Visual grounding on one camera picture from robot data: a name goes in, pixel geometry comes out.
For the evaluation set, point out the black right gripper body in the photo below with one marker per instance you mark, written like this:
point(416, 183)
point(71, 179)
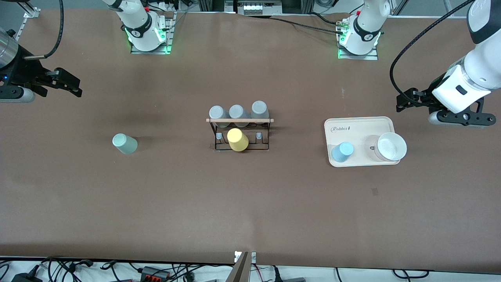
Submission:
point(24, 74)

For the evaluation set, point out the light blue cup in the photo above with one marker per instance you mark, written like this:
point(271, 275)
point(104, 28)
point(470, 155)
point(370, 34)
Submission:
point(342, 152)

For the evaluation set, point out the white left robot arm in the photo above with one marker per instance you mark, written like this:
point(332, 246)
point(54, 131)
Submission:
point(364, 35)

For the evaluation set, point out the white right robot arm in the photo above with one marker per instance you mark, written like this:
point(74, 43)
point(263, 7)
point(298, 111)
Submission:
point(141, 23)

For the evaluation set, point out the white bowl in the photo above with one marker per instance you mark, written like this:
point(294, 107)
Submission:
point(390, 147)

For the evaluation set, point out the cream rectangular tray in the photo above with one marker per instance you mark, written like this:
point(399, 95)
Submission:
point(360, 133)

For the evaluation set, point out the pale green cup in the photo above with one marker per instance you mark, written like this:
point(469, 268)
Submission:
point(124, 143)

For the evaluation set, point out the grey cup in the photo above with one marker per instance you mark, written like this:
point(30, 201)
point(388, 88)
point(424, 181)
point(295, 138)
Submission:
point(259, 108)
point(217, 112)
point(237, 111)

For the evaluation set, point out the yellow cup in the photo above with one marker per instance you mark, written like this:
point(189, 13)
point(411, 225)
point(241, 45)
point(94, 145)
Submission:
point(237, 140)

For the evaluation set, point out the white power strip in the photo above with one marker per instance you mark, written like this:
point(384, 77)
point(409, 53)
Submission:
point(253, 7)

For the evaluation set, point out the black power adapter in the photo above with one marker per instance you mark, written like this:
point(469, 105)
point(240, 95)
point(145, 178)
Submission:
point(27, 278)

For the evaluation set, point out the black orange connector box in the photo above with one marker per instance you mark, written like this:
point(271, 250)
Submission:
point(154, 273)

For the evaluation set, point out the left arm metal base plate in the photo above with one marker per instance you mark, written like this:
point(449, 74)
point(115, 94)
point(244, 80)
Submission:
point(372, 56)

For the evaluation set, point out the silver aluminium corner bracket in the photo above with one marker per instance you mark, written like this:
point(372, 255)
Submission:
point(32, 12)

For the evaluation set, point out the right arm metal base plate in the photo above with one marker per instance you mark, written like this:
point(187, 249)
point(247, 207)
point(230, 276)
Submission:
point(168, 31)

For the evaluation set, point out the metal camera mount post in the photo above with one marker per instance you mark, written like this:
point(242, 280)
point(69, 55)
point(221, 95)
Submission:
point(240, 270)

